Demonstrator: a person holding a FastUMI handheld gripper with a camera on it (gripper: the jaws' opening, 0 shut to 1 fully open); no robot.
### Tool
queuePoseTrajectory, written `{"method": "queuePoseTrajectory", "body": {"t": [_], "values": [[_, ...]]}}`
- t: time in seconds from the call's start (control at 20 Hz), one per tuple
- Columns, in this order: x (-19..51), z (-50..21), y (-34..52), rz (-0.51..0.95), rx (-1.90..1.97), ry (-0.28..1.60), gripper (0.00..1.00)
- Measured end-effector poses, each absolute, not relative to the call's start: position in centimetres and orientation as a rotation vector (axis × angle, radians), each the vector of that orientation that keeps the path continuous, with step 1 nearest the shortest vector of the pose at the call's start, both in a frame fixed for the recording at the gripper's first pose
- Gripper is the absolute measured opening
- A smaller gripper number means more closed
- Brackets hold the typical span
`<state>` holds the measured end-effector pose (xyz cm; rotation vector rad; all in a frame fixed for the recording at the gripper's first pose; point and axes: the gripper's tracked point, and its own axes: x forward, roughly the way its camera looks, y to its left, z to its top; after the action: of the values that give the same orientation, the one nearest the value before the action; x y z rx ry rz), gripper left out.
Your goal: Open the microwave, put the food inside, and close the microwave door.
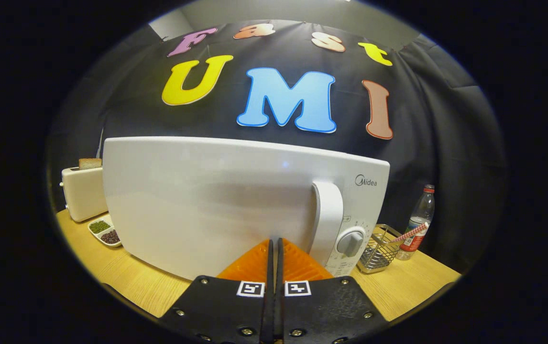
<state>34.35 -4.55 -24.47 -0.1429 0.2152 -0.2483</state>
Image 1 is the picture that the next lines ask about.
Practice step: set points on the cream toaster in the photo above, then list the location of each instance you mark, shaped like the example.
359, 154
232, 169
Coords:
82, 196

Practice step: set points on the toast slice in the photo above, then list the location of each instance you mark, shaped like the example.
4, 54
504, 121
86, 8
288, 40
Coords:
90, 164

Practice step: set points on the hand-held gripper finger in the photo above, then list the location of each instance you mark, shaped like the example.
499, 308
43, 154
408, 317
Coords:
270, 296
279, 296

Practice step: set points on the white microwave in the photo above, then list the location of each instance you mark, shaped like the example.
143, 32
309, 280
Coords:
197, 200

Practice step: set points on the black backdrop cloth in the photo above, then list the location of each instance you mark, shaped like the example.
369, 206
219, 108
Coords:
446, 143

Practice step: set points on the red striped straw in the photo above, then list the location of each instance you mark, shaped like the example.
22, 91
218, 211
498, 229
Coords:
410, 232

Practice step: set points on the red label plastic bottle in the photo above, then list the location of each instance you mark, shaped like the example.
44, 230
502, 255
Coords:
417, 224

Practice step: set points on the white divided bean dish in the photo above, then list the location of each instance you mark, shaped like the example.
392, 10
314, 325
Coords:
104, 231

